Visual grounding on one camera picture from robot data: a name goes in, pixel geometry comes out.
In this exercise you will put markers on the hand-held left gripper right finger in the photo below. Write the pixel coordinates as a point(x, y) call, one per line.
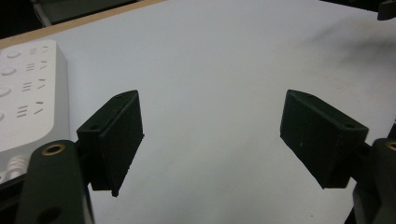
point(320, 137)

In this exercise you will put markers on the dark object at table edge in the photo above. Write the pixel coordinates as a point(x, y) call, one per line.
point(387, 10)

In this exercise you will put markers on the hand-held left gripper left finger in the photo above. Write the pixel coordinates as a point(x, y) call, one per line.
point(113, 146)

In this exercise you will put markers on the white power strip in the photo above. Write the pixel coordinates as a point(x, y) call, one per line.
point(26, 99)

